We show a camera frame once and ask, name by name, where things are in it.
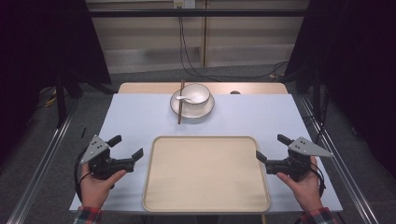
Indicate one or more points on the pale blue table mat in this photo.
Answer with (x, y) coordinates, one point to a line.
(130, 124)

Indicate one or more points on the white bowl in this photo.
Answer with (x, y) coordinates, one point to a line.
(199, 91)

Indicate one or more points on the aluminium floor rail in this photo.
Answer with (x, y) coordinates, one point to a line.
(342, 161)
(43, 161)

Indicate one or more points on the white round plate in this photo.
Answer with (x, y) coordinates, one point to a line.
(196, 112)

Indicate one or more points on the person's left hand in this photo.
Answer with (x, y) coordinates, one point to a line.
(95, 191)

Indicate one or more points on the black metal stand post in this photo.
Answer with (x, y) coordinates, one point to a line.
(316, 93)
(60, 99)

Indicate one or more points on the person's right hand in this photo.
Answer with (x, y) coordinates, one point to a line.
(306, 191)

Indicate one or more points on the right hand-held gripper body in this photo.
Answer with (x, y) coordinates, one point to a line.
(295, 163)

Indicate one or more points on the small black floor object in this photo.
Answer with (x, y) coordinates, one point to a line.
(83, 132)

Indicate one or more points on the black curtain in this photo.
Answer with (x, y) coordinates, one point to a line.
(358, 62)
(37, 46)

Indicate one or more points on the white wall power outlet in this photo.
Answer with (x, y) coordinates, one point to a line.
(184, 3)

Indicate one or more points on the beige rectangular tray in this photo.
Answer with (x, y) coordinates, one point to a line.
(205, 174)

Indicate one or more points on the black horizontal frame bar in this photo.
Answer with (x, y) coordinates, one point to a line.
(140, 13)

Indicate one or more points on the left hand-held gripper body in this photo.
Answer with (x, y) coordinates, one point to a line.
(102, 163)

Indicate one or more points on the white ceramic spoon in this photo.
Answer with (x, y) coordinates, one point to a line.
(185, 99)

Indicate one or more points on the brown wooden chopstick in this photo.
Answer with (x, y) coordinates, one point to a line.
(179, 112)
(181, 107)

